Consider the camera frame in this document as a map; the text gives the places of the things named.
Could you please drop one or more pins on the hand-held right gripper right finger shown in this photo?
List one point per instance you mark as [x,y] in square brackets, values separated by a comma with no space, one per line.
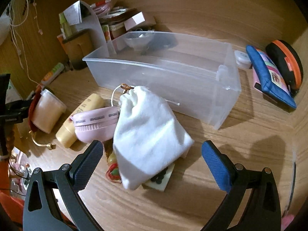
[216,168]

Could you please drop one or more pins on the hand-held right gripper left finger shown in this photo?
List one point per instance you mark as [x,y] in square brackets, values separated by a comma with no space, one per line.
[86,164]

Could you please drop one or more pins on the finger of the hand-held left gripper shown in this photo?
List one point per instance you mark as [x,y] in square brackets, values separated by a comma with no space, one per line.
[24,105]

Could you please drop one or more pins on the cream jar with red lid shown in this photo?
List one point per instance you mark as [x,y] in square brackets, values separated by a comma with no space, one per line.
[45,113]

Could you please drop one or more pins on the pink round container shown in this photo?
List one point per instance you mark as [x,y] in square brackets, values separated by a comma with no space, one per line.
[93,127]

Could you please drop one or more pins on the clear plastic storage bin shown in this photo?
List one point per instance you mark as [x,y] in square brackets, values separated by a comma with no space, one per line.
[180,77]

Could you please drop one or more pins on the wooden desktop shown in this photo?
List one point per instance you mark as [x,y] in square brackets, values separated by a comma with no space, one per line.
[240,137]

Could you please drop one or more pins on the yellow tube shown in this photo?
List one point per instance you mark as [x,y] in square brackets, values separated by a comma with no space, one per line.
[65,134]

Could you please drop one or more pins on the green and orange tube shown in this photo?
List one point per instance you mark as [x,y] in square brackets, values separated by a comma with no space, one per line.
[51,73]

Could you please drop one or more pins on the cream card with black beads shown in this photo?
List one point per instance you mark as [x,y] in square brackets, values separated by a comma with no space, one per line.
[161,182]

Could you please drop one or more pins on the handwritten paper sheets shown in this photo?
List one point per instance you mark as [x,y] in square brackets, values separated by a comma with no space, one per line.
[72,14]

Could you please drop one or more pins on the white paper stand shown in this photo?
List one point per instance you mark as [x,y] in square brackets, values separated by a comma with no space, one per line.
[96,28]

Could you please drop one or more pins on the white fruit print box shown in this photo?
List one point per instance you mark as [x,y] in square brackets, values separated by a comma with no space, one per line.
[107,32]

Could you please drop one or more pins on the small white round container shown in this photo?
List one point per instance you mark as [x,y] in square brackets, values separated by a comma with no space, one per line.
[241,60]

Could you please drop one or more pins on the blue zip pouch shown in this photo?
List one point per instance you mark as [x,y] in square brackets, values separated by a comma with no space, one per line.
[258,65]

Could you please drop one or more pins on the glass bowl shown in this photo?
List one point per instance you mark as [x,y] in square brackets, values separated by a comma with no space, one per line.
[134,42]

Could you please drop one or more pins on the black and orange round case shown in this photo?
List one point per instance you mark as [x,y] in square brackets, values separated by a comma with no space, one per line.
[276,53]

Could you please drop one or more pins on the pile of small packets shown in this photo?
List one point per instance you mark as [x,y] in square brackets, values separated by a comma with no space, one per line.
[118,14]

